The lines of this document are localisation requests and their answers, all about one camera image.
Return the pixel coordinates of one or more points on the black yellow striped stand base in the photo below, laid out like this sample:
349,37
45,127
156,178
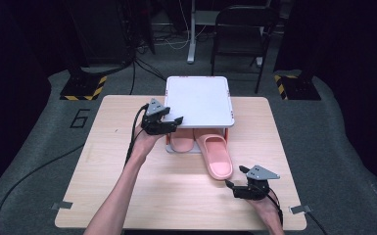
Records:
298,88
83,86

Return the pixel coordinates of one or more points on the grey tape strip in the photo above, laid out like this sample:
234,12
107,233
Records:
62,205
300,209

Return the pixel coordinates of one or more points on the person's left hand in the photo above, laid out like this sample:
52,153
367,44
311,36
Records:
147,143

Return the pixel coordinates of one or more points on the white shoe rack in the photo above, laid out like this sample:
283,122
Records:
199,101

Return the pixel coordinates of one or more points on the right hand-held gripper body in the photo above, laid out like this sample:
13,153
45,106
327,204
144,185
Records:
256,187

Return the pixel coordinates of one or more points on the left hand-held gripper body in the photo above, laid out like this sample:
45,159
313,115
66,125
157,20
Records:
153,125

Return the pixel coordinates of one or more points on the black folding chair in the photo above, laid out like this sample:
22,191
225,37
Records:
241,29

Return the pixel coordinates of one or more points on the pink slipper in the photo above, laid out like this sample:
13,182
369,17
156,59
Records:
182,140
217,156

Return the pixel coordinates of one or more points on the person's right hand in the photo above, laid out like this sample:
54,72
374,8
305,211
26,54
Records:
265,207

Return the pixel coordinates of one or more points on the white desk leg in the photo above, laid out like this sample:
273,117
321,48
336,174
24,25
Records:
192,36

